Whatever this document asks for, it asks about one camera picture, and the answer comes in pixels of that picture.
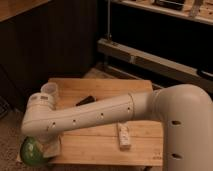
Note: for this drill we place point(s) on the white sponge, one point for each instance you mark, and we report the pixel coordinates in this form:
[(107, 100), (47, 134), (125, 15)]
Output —
[(52, 148)]

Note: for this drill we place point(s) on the black rectangular block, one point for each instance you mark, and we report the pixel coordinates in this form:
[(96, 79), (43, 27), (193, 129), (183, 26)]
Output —
[(86, 100)]

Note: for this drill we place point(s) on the wooden table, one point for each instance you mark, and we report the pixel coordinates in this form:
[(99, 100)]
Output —
[(100, 144)]

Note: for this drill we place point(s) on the clear plastic cup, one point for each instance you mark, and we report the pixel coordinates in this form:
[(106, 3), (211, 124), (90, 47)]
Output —
[(50, 88)]

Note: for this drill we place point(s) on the metal shelf rack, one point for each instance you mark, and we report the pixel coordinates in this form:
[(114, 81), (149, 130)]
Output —
[(165, 50)]

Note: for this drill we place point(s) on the green ceramic bowl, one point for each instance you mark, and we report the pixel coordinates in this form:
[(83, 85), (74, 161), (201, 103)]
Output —
[(30, 154)]

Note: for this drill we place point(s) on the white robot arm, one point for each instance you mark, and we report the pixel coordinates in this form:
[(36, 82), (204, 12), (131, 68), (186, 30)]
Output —
[(185, 112)]

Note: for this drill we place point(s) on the white plastic bottle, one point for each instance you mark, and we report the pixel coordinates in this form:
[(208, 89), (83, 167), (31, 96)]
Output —
[(123, 136)]

